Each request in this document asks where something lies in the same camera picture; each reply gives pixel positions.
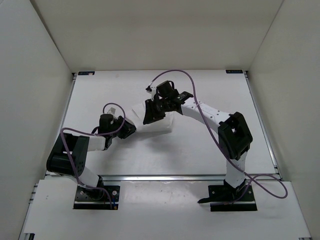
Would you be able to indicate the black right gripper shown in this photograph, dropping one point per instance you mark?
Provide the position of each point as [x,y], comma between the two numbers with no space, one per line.
[150,114]

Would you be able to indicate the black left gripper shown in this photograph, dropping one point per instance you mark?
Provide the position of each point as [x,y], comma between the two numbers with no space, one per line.
[128,129]

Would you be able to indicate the white pleated skirt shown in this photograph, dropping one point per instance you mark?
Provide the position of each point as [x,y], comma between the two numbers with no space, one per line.
[136,113]

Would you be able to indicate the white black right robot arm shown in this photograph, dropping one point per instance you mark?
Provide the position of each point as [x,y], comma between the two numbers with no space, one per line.
[229,132]

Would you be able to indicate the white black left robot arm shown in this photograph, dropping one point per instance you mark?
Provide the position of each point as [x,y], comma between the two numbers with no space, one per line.
[69,153]

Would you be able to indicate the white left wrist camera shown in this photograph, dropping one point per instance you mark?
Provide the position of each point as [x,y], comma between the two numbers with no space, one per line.
[111,111]

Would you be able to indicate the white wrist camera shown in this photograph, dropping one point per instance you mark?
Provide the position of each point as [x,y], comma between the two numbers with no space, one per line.
[152,91]
[111,111]

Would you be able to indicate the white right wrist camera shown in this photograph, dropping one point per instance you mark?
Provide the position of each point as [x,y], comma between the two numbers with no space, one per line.
[152,91]

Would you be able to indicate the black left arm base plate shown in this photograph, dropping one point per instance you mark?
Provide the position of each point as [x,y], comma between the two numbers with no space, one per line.
[90,199]

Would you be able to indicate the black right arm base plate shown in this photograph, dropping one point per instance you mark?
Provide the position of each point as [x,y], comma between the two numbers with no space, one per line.
[221,199]

